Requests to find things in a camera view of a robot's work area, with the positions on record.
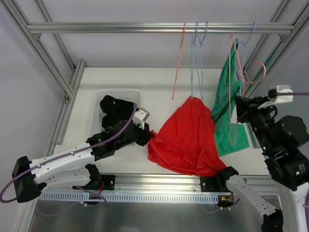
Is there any aluminium hanging rail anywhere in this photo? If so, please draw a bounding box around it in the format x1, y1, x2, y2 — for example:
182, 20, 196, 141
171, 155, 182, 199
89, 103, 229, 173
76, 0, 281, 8
27, 22, 295, 35

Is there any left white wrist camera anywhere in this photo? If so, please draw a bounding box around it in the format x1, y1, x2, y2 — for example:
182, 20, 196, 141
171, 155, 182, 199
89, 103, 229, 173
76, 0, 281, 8
132, 108, 150, 130

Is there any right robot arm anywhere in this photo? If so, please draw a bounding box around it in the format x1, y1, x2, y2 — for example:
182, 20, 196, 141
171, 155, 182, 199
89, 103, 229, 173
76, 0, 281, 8
215, 96, 309, 232

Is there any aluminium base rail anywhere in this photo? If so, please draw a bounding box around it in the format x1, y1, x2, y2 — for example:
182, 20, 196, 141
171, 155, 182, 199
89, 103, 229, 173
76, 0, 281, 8
38, 171, 278, 194

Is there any blue hanger with black top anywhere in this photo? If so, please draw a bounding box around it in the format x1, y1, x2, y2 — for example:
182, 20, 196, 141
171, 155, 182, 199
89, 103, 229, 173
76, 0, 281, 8
197, 21, 209, 100

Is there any black tank top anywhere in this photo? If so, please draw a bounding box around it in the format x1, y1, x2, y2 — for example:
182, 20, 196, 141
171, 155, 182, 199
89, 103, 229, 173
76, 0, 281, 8
99, 95, 134, 128

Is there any empty blue wire hanger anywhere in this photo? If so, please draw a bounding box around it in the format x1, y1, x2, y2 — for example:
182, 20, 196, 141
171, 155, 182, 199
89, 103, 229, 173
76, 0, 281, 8
240, 21, 257, 76

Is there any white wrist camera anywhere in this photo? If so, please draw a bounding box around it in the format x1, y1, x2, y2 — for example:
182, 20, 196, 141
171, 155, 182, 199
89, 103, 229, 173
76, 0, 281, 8
258, 85, 294, 109
132, 108, 150, 130

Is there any white slotted cable duct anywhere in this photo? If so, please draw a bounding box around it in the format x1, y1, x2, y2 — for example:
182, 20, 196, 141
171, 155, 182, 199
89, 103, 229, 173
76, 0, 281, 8
39, 191, 219, 204

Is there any white plastic basket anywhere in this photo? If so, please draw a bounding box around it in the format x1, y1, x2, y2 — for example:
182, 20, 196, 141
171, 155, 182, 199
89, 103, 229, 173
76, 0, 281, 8
88, 88, 142, 136

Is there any green tank top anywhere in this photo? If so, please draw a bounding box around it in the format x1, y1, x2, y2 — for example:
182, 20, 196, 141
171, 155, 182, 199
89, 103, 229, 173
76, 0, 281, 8
211, 38, 251, 157

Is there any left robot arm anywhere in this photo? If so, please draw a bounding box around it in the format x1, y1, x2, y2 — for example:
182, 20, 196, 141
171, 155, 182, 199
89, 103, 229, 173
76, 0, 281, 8
12, 120, 154, 203

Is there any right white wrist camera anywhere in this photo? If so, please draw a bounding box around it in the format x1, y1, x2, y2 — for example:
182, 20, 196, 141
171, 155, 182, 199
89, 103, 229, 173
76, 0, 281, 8
258, 85, 294, 109

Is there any red tank top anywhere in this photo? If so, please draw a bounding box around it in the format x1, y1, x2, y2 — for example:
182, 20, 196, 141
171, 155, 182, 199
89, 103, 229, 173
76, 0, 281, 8
148, 97, 226, 177

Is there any blue hanger with grey top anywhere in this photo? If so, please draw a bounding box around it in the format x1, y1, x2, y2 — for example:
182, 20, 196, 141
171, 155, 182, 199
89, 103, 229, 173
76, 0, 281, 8
190, 21, 198, 98

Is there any pink wire hanger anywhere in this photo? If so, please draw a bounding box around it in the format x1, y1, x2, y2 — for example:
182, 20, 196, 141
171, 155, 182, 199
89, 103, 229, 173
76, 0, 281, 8
171, 21, 187, 100

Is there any pink hanger with green top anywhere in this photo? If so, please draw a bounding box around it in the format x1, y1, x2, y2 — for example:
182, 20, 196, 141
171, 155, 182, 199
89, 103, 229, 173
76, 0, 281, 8
228, 34, 267, 146

